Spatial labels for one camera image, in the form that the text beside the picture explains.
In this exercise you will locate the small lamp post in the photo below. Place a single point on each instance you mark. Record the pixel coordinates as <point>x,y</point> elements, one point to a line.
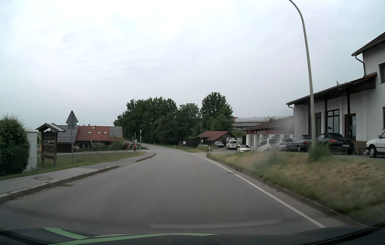
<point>140,136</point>

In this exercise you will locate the silver parked car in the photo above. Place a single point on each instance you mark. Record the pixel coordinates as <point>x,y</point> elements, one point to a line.
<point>281,144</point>

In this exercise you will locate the dark green hedge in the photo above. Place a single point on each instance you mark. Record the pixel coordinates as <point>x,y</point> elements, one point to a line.
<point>0,148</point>

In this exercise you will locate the brown shed with red roof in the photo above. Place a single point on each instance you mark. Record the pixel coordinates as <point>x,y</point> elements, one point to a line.
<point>214,136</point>

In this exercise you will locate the triangular road sign on post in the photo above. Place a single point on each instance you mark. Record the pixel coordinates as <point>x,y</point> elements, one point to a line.
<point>72,118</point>

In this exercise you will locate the low building with red fascia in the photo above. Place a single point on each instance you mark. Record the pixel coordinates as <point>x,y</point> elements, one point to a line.
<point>270,131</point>

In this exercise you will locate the large hall with grey roof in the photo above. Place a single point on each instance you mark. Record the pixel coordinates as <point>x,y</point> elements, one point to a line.
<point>252,121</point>

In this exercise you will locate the group of tall trees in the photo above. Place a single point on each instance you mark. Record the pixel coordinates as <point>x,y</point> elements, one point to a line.
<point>172,119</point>

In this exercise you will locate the dark parked car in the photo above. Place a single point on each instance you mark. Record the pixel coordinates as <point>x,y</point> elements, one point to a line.
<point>218,144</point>

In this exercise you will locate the green grass strip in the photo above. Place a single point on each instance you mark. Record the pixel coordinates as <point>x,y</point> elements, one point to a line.
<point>77,160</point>

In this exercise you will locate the wooden notice board with roof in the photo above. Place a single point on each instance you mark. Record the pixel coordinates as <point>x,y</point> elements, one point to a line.
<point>49,143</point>

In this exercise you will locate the white house with dark roof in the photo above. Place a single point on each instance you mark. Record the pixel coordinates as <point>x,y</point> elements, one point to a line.
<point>376,102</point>

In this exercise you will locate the grey pavement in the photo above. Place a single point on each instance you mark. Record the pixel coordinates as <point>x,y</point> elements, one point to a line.
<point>26,182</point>

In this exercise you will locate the red-roofed house with solar panels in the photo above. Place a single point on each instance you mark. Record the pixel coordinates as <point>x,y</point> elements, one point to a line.
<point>94,134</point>

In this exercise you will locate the white wall pillar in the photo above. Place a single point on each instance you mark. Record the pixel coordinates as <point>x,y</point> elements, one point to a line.
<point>32,149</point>

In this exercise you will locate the road markings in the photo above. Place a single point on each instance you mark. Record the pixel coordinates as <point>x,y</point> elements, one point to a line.
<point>274,196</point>

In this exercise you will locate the tall curved lamp post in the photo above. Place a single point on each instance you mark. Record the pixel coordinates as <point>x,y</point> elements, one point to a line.
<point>311,95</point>

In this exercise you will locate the person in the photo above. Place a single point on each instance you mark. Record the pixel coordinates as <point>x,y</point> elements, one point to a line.
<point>134,146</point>

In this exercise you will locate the dry grass verge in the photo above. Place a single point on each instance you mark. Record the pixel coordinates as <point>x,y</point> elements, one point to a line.
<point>332,180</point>

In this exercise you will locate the black convertible car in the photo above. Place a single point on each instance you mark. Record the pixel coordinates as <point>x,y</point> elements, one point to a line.
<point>337,142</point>

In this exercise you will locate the grey asphalt road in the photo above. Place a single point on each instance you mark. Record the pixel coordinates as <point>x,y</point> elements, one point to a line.
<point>165,190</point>

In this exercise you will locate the grey parked car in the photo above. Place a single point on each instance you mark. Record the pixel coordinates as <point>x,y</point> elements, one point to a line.
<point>299,143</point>

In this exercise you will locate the white parked van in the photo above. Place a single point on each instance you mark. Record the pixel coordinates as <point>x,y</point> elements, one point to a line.
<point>265,144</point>

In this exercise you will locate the car's own bonnet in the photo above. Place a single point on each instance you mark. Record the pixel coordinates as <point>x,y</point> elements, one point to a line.
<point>179,238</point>

